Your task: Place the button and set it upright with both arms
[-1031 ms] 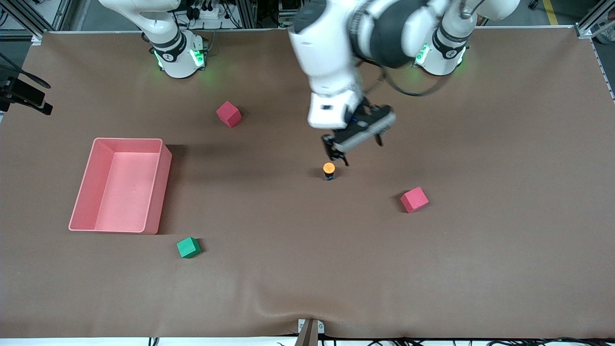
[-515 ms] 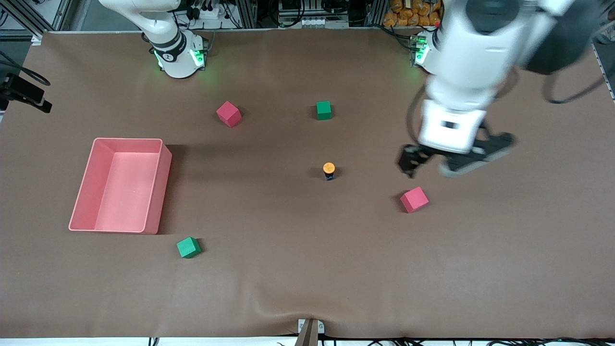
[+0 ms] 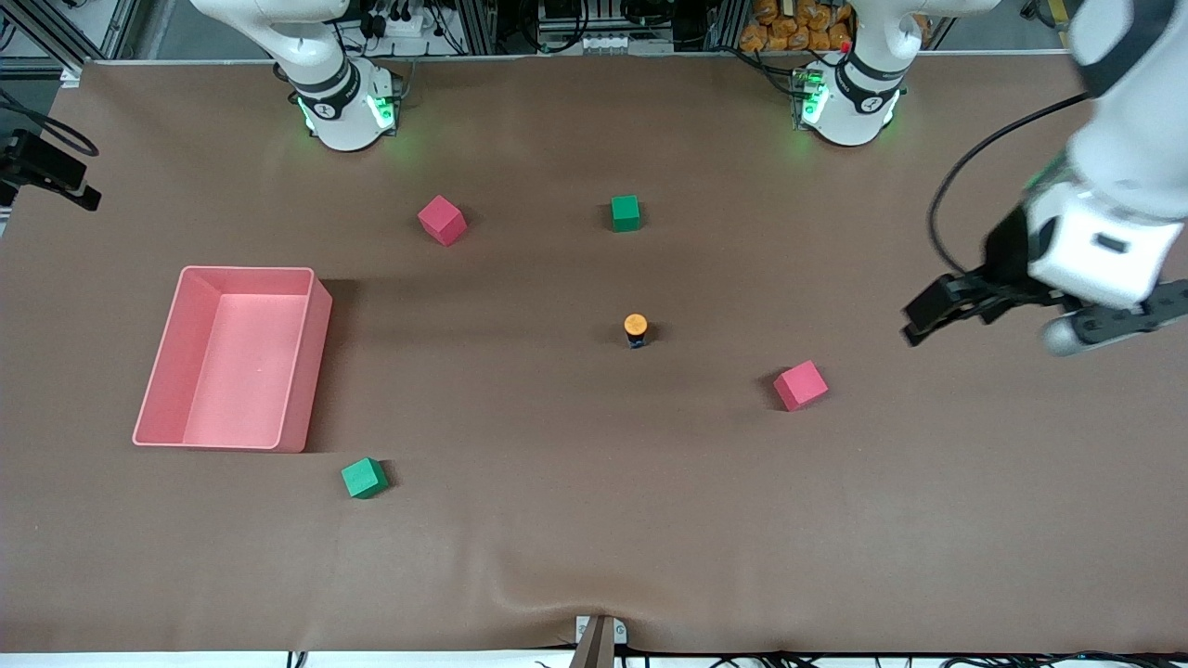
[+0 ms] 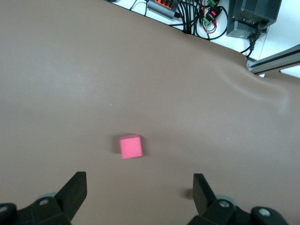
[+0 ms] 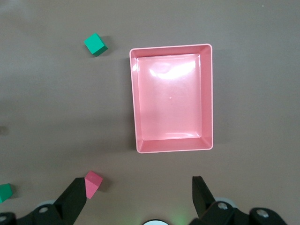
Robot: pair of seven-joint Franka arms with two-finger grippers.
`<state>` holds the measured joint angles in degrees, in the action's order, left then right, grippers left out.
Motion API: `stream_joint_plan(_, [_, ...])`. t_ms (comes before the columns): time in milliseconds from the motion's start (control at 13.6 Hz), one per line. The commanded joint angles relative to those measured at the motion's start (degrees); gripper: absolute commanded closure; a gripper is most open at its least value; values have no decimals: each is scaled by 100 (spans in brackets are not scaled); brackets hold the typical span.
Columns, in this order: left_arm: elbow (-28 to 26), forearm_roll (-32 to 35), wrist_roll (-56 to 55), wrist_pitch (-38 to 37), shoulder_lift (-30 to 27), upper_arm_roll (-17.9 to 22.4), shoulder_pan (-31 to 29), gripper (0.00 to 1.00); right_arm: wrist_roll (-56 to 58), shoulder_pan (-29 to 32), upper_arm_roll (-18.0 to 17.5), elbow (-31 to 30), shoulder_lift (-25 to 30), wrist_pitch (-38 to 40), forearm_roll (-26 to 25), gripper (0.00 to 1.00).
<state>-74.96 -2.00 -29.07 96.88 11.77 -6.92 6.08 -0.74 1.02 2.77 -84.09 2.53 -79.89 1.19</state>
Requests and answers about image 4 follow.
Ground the brown table mat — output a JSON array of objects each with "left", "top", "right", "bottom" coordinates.
[{"left": 0, "top": 0, "right": 300, "bottom": 225}]

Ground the grey orange USB hub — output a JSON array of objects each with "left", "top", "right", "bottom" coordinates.
[{"left": 146, "top": 0, "right": 180, "bottom": 19}]

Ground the black power cable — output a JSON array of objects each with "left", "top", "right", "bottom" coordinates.
[{"left": 239, "top": 23, "right": 270, "bottom": 60}]

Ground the black cable bundle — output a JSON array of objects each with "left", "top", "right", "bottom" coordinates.
[{"left": 174, "top": 0, "right": 229, "bottom": 42}]

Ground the aluminium camera mount pole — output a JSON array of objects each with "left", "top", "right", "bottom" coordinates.
[{"left": 246, "top": 43, "right": 300, "bottom": 76}]

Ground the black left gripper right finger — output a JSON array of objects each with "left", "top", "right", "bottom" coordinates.
[{"left": 187, "top": 173, "right": 289, "bottom": 225}]

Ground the green circuit board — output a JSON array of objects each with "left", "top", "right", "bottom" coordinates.
[{"left": 202, "top": 7, "right": 222, "bottom": 28}]

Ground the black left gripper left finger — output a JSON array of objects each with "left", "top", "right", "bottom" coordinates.
[{"left": 0, "top": 171, "right": 88, "bottom": 225}]

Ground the grey finned electronics box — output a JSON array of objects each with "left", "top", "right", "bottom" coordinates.
[{"left": 226, "top": 0, "right": 283, "bottom": 39}]

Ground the thin red wire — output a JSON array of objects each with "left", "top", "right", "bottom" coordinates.
[{"left": 201, "top": 20, "right": 218, "bottom": 35}]

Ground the pink foam cube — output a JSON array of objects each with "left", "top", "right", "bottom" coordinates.
[{"left": 119, "top": 134, "right": 143, "bottom": 159}]

